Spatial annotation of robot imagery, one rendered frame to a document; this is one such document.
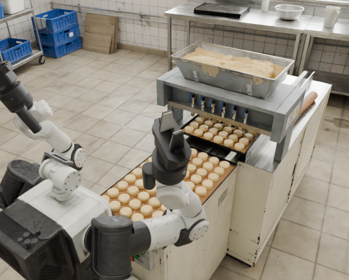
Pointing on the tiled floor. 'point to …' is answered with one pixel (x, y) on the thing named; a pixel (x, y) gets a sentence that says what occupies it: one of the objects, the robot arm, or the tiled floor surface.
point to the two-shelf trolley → (11, 36)
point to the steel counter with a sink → (313, 29)
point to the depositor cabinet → (269, 179)
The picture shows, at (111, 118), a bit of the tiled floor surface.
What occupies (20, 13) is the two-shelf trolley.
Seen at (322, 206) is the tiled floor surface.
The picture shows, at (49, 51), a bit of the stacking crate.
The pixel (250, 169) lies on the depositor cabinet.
